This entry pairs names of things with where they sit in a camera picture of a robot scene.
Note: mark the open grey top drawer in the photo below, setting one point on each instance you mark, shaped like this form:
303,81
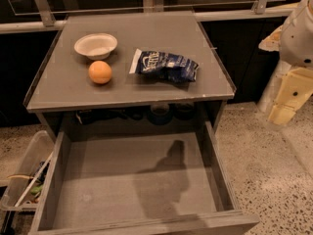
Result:
139,180

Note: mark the blue chip bag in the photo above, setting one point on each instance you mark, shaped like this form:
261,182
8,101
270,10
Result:
166,66

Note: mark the blue tape roll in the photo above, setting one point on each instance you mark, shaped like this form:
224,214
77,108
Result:
159,114

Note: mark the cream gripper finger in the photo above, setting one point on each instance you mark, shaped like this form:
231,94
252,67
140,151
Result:
296,88
271,43

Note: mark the orange fruit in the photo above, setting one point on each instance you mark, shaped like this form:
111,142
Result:
100,72

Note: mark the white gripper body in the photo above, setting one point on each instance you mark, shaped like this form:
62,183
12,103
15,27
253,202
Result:
298,44

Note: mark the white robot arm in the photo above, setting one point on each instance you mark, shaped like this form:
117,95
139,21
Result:
291,83

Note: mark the white paper bowl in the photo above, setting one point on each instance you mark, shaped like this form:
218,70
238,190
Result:
97,46

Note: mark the metal rail with glass panel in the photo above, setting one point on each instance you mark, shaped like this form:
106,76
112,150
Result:
19,16

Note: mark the dark tape roll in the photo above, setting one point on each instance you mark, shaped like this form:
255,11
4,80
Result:
184,111

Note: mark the grey wooden cabinet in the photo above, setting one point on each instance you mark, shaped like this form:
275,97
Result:
62,84

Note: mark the clear plastic storage bin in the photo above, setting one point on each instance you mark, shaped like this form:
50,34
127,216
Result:
15,198

